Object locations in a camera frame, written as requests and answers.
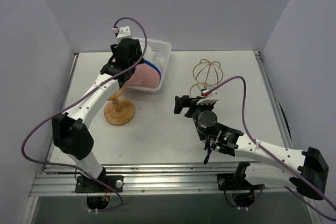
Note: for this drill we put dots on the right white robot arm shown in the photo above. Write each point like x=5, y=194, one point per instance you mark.
x=305, y=171

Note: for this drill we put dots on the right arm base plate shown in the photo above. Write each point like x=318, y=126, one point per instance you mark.
x=227, y=182

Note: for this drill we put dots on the wooden hat stand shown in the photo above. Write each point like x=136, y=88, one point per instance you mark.
x=119, y=111

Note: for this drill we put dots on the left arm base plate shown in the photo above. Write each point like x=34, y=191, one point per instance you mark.
x=85, y=185

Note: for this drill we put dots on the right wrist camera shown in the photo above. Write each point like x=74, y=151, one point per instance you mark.
x=210, y=96

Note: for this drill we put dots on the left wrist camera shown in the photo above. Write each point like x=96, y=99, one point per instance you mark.
x=122, y=32

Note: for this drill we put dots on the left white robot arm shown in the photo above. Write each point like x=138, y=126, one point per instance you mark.
x=70, y=129

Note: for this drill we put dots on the white bucket hat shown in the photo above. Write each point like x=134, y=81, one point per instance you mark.
x=154, y=57

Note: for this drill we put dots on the blue baseball cap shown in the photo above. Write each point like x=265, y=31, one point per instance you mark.
x=153, y=66

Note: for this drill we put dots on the aluminium mounting rail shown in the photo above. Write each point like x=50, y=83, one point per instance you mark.
x=140, y=179

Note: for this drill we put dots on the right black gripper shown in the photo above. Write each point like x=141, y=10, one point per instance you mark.
x=188, y=104

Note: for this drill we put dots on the white plastic basket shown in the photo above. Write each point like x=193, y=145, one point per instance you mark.
x=164, y=50

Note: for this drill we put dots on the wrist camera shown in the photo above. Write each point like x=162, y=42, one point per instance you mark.
x=210, y=96
x=122, y=32

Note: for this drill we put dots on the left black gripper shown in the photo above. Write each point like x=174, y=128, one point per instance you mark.
x=122, y=76

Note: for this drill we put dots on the pink baseball cap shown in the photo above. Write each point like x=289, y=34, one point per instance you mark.
x=144, y=77

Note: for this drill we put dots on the gold wire hat stand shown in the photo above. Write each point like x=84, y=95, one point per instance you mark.
x=206, y=74

